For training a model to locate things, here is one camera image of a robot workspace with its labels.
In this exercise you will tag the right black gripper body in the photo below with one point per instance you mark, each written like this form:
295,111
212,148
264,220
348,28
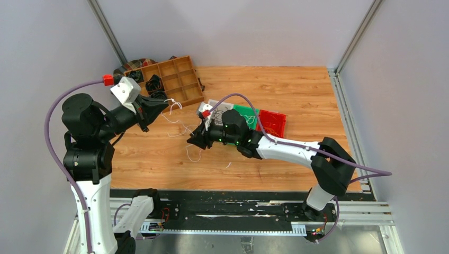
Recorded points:
216,134

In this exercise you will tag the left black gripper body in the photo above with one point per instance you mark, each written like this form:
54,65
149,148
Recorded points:
141,121

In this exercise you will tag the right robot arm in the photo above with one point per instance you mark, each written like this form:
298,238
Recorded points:
331,164

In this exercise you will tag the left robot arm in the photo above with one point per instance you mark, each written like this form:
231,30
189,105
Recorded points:
88,159

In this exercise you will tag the white plastic bin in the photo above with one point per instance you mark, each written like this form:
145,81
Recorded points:
217,113

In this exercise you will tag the wooden compartment tray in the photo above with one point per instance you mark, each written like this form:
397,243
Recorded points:
186,95

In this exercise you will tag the green plastic bin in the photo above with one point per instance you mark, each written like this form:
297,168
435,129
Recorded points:
249,115

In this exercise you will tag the plaid cloth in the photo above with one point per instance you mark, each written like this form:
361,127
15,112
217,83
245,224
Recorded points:
141,70

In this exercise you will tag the red plastic bin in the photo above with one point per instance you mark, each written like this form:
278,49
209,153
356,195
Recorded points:
273,123

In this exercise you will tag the black coiled strap four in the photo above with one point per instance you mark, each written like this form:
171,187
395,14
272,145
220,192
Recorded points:
159,95

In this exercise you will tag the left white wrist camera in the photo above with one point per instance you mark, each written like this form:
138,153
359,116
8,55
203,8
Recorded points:
126,92

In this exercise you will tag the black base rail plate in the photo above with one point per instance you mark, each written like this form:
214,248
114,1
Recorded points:
237,210

